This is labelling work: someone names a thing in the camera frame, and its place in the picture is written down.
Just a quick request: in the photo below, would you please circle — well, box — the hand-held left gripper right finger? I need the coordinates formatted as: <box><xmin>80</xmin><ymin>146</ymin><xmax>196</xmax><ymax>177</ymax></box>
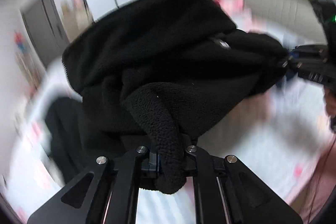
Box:
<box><xmin>181</xmin><ymin>134</ymin><xmax>303</xmax><ymax>224</ymax></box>

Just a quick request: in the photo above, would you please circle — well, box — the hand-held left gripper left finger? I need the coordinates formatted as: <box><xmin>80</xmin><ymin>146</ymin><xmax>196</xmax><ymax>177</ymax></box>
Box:
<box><xmin>27</xmin><ymin>146</ymin><xmax>160</xmax><ymax>224</ymax></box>

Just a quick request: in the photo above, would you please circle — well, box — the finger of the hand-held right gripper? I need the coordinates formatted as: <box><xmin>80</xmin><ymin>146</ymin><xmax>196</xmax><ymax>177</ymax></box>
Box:
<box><xmin>280</xmin><ymin>57</ymin><xmax>327</xmax><ymax>84</ymax></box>
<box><xmin>289</xmin><ymin>44</ymin><xmax>328</xmax><ymax>59</ymax></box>

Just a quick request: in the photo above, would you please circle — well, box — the black fleece jacket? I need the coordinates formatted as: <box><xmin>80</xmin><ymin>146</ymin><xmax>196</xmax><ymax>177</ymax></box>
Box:
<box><xmin>44</xmin><ymin>0</ymin><xmax>292</xmax><ymax>195</ymax></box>

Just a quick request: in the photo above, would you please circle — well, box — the person's right hand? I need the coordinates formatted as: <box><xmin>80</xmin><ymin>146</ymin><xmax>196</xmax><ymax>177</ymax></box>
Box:
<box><xmin>324</xmin><ymin>86</ymin><xmax>336</xmax><ymax>134</ymax></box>

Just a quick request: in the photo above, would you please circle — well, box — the grey padded bed headboard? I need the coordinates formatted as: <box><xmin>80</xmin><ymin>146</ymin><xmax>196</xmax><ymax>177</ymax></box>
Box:
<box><xmin>206</xmin><ymin>0</ymin><xmax>328</xmax><ymax>41</ymax></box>

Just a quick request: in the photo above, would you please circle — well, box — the beige cabinet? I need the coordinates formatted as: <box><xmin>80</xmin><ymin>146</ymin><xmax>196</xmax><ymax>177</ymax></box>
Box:
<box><xmin>60</xmin><ymin>0</ymin><xmax>93</xmax><ymax>22</ymax></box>

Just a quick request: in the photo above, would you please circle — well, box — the red and blue toy figure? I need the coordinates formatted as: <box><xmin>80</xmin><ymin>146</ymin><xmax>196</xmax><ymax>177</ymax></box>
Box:
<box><xmin>14</xmin><ymin>31</ymin><xmax>29</xmax><ymax>52</ymax></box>

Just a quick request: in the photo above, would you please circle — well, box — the grey door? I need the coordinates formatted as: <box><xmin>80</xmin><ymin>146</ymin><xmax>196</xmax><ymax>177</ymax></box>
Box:
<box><xmin>21</xmin><ymin>0</ymin><xmax>70</xmax><ymax>67</ymax></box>

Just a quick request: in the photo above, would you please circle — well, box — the white wire rack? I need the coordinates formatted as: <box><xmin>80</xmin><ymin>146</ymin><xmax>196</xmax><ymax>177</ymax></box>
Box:
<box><xmin>14</xmin><ymin>51</ymin><xmax>40</xmax><ymax>89</ymax></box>

